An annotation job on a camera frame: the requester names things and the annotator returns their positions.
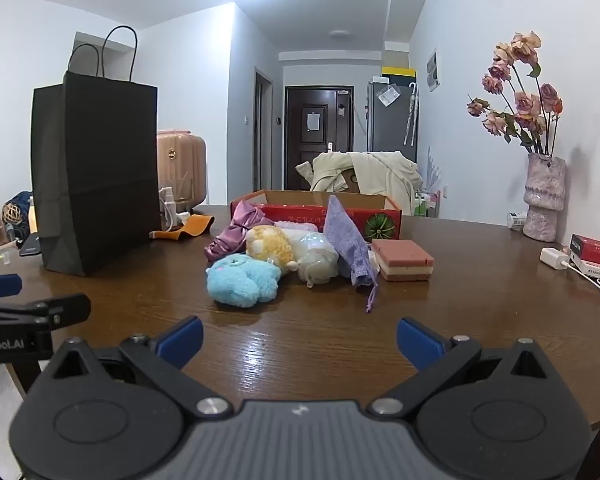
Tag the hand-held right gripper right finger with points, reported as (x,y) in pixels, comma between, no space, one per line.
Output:
(417,342)

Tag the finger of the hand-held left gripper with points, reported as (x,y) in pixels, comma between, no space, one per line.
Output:
(55,309)
(0,286)

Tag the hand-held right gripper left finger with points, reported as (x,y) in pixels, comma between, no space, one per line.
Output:
(182,340)

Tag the pink layered sponge block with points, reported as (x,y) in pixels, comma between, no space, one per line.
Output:
(402,260)

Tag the blue plush toy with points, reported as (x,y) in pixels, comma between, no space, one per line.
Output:
(242,280)

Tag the mauve satin scrunchie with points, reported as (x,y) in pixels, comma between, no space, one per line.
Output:
(235,235)

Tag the white bath sponge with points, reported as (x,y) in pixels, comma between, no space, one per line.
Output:
(321,271)

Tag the yellow and white plush toy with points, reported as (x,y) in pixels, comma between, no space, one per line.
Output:
(267,245)

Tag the red cardboard box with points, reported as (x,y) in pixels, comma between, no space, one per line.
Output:
(365,215)

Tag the pink fluffy headband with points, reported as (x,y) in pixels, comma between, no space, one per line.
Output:
(297,226)

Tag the blue bag with rattan ball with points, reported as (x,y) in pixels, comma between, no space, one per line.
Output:
(16,212)

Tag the orange silicone pouch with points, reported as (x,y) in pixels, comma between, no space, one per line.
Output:
(200,223)

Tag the black paper bag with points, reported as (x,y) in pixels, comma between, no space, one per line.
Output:
(95,170)

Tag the white charger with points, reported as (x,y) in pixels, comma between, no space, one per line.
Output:
(554,257)

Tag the beige coat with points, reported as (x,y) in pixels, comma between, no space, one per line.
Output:
(380,172)

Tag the pink suitcase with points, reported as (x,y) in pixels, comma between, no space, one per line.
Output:
(180,160)

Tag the pink textured vase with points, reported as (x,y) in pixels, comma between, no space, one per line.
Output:
(544,195)

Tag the red and white carton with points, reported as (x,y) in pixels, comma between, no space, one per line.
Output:
(592,252)

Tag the dark brown entrance door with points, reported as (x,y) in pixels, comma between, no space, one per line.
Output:
(317,150)

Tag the grey refrigerator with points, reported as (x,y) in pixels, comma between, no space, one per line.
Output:
(387,125)

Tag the dark side door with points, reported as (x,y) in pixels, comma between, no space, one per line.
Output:
(262,135)

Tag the folded clear umbrella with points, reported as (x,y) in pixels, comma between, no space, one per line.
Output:
(411,115)

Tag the clear plastic bag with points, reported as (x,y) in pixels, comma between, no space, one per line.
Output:
(387,95)

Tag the dried pink rose bouquet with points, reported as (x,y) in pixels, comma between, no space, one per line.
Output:
(525,105)

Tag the yellow box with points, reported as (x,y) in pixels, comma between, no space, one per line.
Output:
(399,72)

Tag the round ceiling lamp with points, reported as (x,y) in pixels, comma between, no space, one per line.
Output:
(339,34)

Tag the wall poster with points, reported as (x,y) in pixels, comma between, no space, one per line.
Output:
(432,70)

